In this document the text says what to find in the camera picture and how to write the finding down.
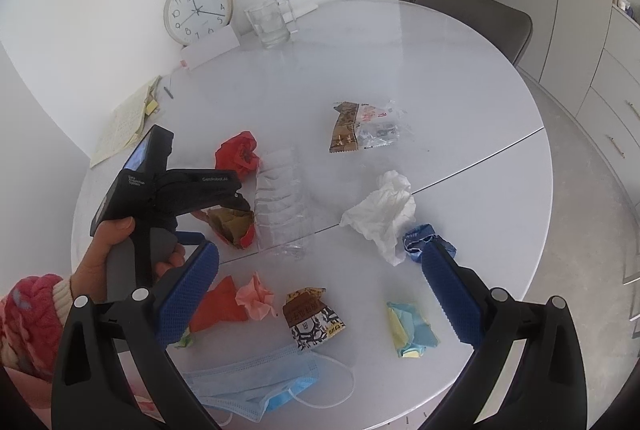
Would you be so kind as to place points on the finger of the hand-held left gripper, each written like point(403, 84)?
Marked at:
point(232, 204)

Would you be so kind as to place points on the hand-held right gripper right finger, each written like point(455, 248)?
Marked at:
point(450, 300)

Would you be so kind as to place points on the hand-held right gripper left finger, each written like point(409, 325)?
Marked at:
point(185, 300)

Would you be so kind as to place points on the orange paper sheet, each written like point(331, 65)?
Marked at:
point(217, 307)

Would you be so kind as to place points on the blue face mask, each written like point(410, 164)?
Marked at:
point(250, 375)

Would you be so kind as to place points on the person's left forearm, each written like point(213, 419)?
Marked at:
point(30, 320)

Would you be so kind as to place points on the person's left hand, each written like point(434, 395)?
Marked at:
point(97, 260)

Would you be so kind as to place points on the small green paper scrap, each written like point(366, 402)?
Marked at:
point(184, 341)

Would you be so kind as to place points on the clear plastic tray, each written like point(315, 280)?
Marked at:
point(280, 205)

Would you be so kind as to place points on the red crumpled paper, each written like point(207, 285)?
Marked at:
point(239, 155)

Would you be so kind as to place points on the yellow and blue crumpled paper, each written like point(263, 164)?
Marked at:
point(410, 330)

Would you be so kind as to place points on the cream paper notebook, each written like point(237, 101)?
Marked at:
point(122, 125)

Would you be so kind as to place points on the pink crumpled paper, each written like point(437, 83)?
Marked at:
point(256, 297)

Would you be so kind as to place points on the yellow sticky notes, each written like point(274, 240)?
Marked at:
point(151, 106)

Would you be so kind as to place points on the small dark pen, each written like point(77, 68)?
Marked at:
point(168, 92)

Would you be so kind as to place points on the white crumpled tissue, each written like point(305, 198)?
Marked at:
point(382, 215)

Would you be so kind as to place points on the brown patterned snack wrapper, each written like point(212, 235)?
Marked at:
point(312, 320)

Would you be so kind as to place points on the brown printed flat wrapper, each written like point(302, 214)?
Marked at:
point(344, 127)

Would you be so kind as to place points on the white flat box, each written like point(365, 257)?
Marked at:
point(212, 47)

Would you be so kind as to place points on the clear plastic wrapper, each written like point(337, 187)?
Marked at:
point(382, 125)

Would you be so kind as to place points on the clear glass cup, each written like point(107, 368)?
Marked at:
point(270, 27)
point(294, 17)

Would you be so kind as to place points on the white stick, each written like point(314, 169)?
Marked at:
point(306, 10)

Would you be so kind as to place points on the beige drawer unit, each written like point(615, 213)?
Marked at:
point(615, 100)

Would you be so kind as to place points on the grey chair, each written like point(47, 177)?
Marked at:
point(475, 17)

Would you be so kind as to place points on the beige round wall clock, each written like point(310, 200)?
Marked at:
point(197, 7)

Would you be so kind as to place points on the beige wall cabinet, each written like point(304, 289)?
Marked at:
point(550, 0)

